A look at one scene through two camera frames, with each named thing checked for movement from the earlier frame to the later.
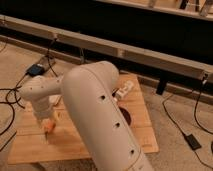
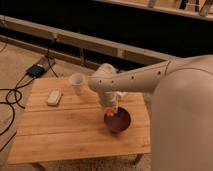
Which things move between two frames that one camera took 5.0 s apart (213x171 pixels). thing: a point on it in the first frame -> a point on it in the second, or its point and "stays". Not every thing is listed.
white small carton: (121, 92) stays
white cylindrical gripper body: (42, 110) -> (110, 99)
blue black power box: (36, 70) stays
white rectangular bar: (54, 98) stays
